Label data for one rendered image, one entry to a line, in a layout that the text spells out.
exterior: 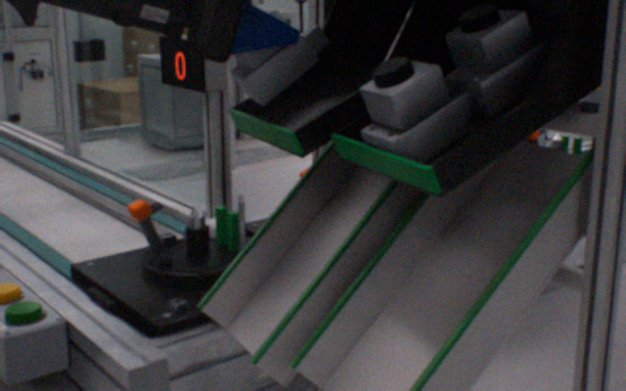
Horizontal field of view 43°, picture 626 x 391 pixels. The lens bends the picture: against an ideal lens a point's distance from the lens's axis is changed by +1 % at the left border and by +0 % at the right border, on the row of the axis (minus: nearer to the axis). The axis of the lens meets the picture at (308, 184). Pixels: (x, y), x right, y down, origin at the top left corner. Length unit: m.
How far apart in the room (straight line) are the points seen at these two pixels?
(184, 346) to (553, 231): 0.41
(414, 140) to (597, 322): 0.19
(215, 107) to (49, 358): 0.45
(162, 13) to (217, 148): 0.59
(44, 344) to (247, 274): 0.26
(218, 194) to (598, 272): 0.72
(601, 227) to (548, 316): 0.58
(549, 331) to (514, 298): 0.54
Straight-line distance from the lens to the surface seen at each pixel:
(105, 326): 0.91
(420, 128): 0.57
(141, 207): 0.95
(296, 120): 0.72
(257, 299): 0.80
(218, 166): 1.21
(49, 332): 0.93
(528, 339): 1.12
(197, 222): 0.99
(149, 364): 0.82
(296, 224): 0.80
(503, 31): 0.61
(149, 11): 0.64
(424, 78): 0.57
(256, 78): 0.67
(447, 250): 0.70
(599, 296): 0.63
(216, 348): 0.86
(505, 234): 0.67
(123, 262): 1.06
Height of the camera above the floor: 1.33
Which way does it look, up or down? 15 degrees down
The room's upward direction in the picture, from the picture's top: straight up
